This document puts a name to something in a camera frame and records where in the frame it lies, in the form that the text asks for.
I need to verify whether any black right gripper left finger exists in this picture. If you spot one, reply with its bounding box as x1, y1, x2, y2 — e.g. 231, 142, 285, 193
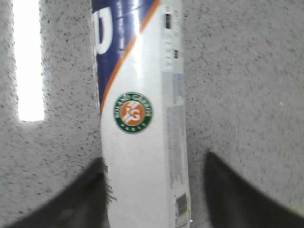
6, 157, 107, 228

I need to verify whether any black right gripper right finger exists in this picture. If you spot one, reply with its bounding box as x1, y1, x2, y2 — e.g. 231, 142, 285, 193
203, 151, 304, 228

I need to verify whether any white Wilson tennis ball can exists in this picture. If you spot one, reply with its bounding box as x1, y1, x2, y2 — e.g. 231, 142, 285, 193
91, 0, 191, 228

